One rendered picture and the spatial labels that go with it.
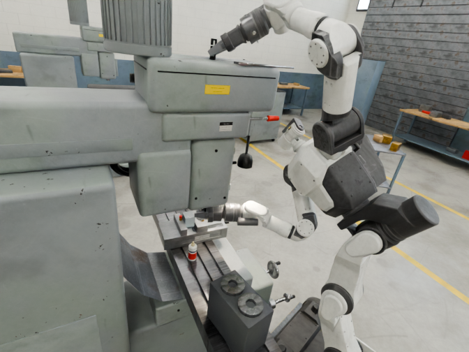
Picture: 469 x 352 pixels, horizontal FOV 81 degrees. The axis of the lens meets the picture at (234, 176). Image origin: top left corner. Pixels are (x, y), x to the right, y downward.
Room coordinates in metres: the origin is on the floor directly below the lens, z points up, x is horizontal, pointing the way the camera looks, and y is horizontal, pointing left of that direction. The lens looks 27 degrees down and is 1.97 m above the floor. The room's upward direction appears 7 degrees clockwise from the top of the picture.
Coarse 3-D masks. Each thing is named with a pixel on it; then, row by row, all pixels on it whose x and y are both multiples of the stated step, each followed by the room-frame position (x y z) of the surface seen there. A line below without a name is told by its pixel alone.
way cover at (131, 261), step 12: (120, 240) 0.95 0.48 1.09; (132, 252) 0.98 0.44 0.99; (144, 252) 1.06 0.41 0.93; (156, 252) 1.10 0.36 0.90; (132, 264) 0.88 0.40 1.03; (144, 264) 0.96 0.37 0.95; (156, 264) 1.01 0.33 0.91; (168, 264) 1.03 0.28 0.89; (132, 276) 0.79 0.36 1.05; (144, 276) 0.88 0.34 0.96; (156, 276) 0.93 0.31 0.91; (168, 276) 0.95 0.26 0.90; (144, 288) 0.80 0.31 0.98; (156, 288) 0.85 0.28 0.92; (168, 288) 0.88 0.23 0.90; (168, 300) 0.81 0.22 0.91
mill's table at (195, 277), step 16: (176, 256) 1.02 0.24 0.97; (208, 256) 1.05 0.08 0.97; (176, 272) 0.98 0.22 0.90; (192, 272) 0.94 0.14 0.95; (208, 272) 0.95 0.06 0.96; (224, 272) 0.96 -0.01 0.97; (192, 288) 0.84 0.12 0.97; (208, 288) 0.85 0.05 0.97; (192, 304) 0.78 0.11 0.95; (208, 320) 0.70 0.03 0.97; (208, 336) 0.64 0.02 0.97
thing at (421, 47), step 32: (384, 0) 9.34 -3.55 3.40; (416, 0) 8.52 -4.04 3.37; (448, 0) 7.85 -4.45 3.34; (384, 32) 9.06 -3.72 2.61; (416, 32) 8.26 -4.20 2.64; (448, 32) 7.58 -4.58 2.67; (416, 64) 7.97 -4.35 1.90; (448, 64) 7.34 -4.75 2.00; (384, 96) 8.47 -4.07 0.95; (416, 96) 7.69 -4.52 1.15; (448, 96) 7.08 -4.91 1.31; (384, 128) 8.17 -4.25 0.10; (416, 128) 7.41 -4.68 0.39; (448, 128) 6.82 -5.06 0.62
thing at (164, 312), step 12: (216, 240) 1.27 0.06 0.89; (228, 252) 1.19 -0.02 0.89; (228, 264) 1.10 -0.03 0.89; (240, 264) 1.11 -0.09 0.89; (252, 276) 1.04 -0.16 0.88; (180, 288) 0.90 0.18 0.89; (156, 300) 0.82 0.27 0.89; (180, 300) 0.84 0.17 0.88; (156, 312) 0.78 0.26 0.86; (168, 312) 0.80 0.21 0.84; (180, 312) 0.83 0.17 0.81; (156, 324) 0.78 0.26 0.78
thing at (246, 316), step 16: (224, 288) 0.69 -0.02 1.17; (240, 288) 0.70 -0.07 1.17; (208, 304) 0.72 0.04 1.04; (224, 304) 0.65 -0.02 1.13; (240, 304) 0.64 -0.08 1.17; (256, 304) 0.64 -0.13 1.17; (224, 320) 0.65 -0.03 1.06; (240, 320) 0.59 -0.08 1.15; (256, 320) 0.59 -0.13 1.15; (224, 336) 0.64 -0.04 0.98; (240, 336) 0.58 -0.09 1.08; (256, 336) 0.60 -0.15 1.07
